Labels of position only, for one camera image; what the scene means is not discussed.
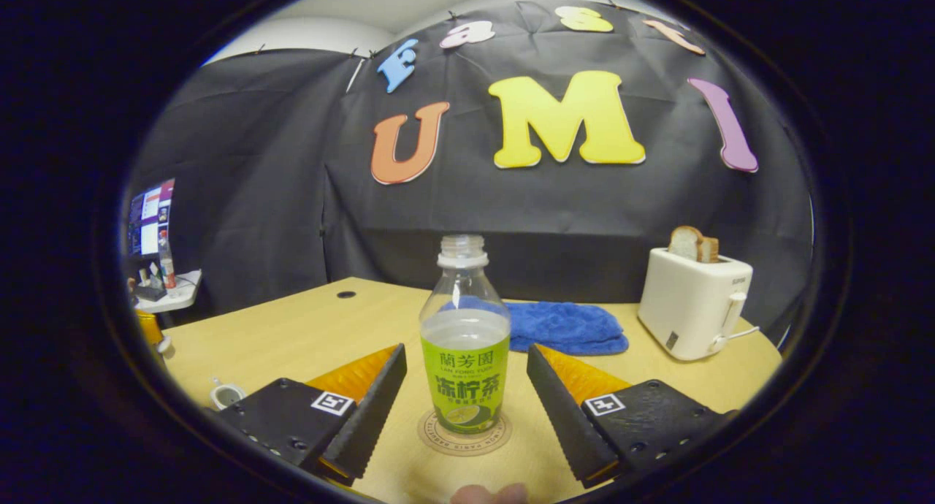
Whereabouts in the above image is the computer monitor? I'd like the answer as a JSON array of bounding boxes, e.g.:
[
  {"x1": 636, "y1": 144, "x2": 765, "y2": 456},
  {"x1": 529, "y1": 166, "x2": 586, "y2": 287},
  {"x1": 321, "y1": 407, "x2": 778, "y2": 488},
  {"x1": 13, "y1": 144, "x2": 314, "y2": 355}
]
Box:
[{"x1": 128, "y1": 179, "x2": 176, "y2": 259}]

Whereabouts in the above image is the black backdrop cloth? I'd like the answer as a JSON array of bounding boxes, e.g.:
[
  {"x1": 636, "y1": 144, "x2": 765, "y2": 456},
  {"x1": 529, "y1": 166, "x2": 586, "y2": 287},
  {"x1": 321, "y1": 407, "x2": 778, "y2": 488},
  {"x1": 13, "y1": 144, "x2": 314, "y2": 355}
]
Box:
[{"x1": 124, "y1": 0, "x2": 815, "y2": 344}]

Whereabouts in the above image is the clear green-label water bottle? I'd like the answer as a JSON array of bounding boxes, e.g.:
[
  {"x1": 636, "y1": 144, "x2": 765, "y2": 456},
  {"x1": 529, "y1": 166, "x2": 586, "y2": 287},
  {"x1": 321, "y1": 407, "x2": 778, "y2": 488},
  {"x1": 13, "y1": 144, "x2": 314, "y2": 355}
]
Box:
[{"x1": 419, "y1": 234, "x2": 511, "y2": 435}]

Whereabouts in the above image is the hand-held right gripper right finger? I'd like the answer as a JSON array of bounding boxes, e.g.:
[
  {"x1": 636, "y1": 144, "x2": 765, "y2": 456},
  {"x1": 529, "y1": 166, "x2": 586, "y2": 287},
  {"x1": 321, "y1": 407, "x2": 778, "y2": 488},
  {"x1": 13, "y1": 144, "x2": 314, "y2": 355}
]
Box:
[{"x1": 527, "y1": 343, "x2": 739, "y2": 489}]

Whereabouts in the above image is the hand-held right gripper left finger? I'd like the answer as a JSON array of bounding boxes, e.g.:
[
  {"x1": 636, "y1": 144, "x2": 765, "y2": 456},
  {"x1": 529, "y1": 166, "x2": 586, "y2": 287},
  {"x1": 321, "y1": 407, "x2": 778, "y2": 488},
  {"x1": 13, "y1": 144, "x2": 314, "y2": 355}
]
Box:
[{"x1": 212, "y1": 343, "x2": 408, "y2": 488}]

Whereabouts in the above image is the white ceramic teacup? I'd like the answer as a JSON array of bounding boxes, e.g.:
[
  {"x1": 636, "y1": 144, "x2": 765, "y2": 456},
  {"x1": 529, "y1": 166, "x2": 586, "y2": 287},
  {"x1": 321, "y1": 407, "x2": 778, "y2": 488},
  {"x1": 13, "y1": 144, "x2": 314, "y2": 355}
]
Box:
[{"x1": 210, "y1": 377, "x2": 248, "y2": 411}]

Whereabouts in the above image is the white side table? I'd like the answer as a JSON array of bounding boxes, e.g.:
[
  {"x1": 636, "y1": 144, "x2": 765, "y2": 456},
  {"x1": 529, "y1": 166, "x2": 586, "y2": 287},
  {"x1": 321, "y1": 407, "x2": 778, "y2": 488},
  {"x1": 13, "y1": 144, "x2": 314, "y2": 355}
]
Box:
[{"x1": 135, "y1": 270, "x2": 203, "y2": 313}]

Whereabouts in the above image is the blue towel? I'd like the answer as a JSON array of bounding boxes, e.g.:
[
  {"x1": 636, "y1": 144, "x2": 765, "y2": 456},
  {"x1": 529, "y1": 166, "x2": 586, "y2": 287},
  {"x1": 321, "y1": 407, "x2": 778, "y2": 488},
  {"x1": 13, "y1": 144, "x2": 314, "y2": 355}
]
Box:
[{"x1": 438, "y1": 296, "x2": 630, "y2": 356}]

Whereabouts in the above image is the red-cap plastic bottle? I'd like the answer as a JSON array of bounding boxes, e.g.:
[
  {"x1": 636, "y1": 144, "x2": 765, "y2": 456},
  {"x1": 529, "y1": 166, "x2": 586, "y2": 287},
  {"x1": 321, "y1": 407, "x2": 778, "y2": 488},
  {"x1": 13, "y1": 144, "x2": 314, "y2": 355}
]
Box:
[{"x1": 159, "y1": 230, "x2": 178, "y2": 290}]

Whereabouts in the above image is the white toaster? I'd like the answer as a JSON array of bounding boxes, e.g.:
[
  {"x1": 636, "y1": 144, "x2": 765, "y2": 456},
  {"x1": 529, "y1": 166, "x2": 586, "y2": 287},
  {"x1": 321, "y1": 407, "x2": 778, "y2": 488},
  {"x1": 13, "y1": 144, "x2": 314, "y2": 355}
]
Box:
[{"x1": 638, "y1": 247, "x2": 755, "y2": 362}]

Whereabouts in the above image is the toast bread slice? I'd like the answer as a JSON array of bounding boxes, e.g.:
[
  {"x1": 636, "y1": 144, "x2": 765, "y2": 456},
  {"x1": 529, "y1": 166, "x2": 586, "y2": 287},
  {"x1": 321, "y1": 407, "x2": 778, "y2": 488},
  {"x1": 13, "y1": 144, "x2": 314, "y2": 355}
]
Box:
[{"x1": 668, "y1": 226, "x2": 720, "y2": 264}]

